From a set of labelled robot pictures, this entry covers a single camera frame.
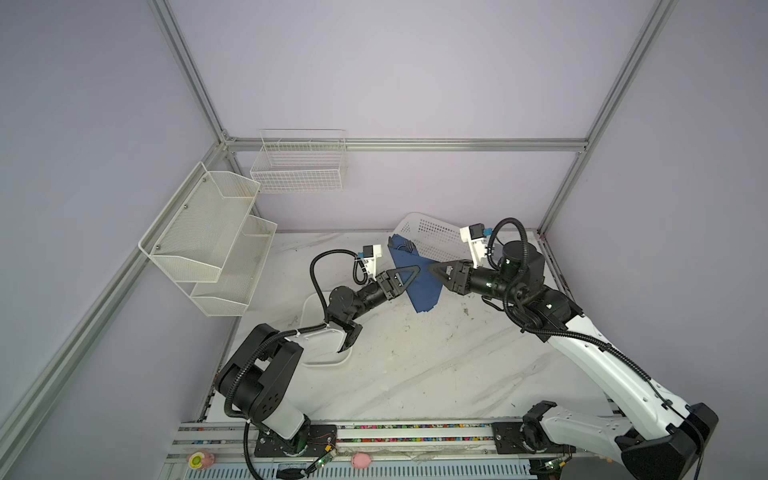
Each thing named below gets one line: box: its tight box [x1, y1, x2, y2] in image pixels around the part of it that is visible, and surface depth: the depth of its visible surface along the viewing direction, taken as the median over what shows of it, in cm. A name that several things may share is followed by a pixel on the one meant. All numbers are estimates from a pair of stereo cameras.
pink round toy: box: [352, 452, 371, 469], surface depth 71 cm
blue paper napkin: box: [388, 234, 444, 313], surface depth 72 cm
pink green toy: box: [187, 450, 215, 470], surface depth 69 cm
